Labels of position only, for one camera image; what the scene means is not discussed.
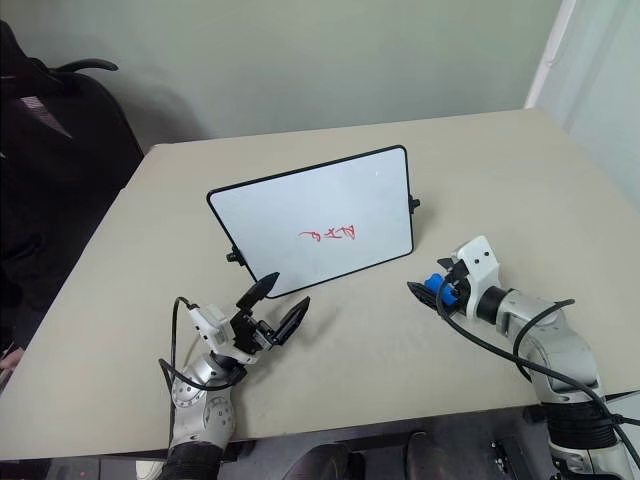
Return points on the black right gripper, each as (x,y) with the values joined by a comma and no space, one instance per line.
(462,290)

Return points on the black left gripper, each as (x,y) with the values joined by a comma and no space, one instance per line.
(250,332)

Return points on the blue whiteboard eraser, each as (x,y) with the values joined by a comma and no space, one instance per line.
(434,286)

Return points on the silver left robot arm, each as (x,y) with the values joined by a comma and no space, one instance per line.
(200,400)

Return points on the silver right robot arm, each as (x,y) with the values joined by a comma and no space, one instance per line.
(555,350)

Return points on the person's bare hand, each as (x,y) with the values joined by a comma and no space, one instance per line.
(10,361)

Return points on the black-framed tabletop whiteboard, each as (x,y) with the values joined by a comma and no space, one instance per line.
(320,220)

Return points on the dark rounded shape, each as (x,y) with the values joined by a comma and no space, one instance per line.
(427,457)
(325,462)

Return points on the white rounded shape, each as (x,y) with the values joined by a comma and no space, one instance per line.
(150,470)

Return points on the black office chair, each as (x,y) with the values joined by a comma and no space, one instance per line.
(60,190)

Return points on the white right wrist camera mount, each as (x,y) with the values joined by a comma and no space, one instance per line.
(481,265)

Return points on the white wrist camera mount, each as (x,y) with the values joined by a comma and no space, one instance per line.
(215,327)
(481,265)

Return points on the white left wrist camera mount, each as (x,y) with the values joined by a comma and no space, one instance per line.
(215,327)

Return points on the white door frame trim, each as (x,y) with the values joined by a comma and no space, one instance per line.
(547,55)

